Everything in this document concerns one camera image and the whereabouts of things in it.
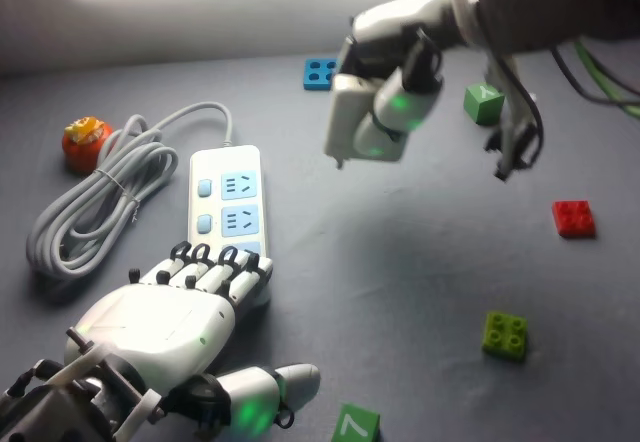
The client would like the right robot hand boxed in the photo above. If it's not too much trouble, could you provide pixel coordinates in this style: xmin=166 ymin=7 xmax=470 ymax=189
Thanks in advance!
xmin=337 ymin=0 xmax=464 ymax=161

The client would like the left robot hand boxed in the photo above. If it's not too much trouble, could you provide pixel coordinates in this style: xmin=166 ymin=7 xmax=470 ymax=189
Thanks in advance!
xmin=63 ymin=241 xmax=322 ymax=438

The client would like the white plug adapter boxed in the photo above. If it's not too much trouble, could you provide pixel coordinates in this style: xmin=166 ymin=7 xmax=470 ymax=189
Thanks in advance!
xmin=323 ymin=72 xmax=409 ymax=168

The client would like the blue four-hole block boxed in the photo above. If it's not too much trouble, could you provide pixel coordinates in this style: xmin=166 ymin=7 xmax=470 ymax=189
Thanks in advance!
xmin=302 ymin=57 xmax=341 ymax=92

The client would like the green letter Y cube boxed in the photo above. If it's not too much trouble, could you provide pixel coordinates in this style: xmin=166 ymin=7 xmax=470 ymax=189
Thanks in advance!
xmin=463 ymin=81 xmax=505 ymax=127

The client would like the white power strip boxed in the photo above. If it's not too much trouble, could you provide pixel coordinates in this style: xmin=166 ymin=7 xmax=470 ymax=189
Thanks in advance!
xmin=187 ymin=145 xmax=271 ymax=306

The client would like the orange toy fruit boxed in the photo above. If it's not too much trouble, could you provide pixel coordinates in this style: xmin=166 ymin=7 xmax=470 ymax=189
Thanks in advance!
xmin=61 ymin=116 xmax=114 ymax=176

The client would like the green number seven block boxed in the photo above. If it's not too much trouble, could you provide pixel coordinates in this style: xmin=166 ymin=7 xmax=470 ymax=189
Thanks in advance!
xmin=331 ymin=402 xmax=381 ymax=442

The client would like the grey table cloth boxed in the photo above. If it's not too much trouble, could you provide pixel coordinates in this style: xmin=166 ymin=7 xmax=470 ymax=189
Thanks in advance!
xmin=0 ymin=36 xmax=640 ymax=442

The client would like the red toy brick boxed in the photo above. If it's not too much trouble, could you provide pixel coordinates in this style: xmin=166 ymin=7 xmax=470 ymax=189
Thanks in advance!
xmin=551 ymin=199 xmax=598 ymax=239

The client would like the lime green toy brick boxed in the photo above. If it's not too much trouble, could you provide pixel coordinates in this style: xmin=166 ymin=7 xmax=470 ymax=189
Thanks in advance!
xmin=481 ymin=310 xmax=530 ymax=363

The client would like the grey coiled power cable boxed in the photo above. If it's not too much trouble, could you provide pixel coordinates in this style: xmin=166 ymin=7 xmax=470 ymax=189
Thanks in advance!
xmin=25 ymin=101 xmax=235 ymax=279

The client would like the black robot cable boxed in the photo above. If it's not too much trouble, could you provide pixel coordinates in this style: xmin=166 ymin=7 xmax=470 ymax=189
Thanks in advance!
xmin=549 ymin=44 xmax=640 ymax=108

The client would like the green robot cable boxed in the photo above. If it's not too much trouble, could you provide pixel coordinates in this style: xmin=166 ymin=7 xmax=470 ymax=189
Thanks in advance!
xmin=572 ymin=39 xmax=640 ymax=118

